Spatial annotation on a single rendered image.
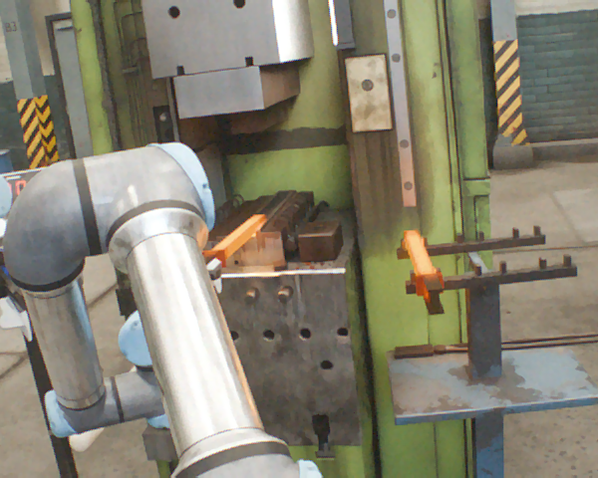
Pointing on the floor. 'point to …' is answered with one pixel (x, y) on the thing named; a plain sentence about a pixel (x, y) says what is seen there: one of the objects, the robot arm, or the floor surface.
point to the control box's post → (45, 404)
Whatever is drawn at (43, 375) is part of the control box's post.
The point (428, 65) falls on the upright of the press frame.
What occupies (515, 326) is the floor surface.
